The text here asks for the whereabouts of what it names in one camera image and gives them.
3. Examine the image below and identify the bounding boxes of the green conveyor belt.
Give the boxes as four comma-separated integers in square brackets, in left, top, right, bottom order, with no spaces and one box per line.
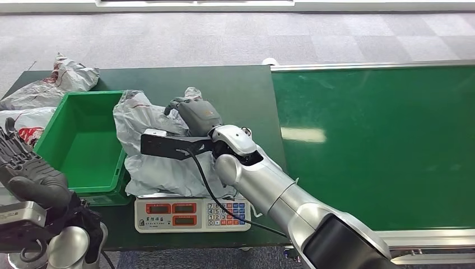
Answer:
[270,60,475,265]

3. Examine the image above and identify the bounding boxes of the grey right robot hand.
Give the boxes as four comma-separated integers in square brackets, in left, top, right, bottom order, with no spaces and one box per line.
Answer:
[164,97,223,138]

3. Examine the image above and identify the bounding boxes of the white mailer package red print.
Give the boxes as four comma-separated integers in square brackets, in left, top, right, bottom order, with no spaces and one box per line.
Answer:
[0,106,59,149]

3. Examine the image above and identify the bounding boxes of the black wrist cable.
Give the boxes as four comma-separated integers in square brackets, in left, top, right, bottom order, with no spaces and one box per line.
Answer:
[176,148,288,239]
[19,238,48,263]

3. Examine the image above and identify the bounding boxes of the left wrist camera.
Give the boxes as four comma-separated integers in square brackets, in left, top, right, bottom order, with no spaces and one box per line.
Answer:
[0,201,53,253]

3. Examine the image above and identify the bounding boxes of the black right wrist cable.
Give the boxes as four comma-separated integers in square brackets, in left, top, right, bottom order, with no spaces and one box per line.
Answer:
[176,148,288,239]

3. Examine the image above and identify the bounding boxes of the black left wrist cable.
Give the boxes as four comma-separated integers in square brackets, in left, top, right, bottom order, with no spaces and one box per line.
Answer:
[19,238,48,263]

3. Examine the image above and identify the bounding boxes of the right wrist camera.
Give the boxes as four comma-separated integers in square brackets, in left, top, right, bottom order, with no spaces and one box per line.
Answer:
[140,128,215,161]

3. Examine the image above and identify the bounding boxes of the green plastic basket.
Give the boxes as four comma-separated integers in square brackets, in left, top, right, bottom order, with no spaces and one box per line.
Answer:
[34,90,149,207]

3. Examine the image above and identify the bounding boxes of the grey mailer package red stripes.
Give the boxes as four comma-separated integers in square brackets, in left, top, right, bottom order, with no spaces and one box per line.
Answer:
[0,53,100,112]

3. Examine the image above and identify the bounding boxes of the white electronic weighing scale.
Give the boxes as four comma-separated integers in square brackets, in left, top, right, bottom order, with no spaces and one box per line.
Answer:
[134,192,252,234]

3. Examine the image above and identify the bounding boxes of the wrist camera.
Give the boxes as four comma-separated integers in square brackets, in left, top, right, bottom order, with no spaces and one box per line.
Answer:
[140,128,215,161]
[0,201,53,253]

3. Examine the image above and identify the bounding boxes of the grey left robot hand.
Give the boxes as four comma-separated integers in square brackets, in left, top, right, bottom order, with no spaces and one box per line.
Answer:
[0,118,73,215]

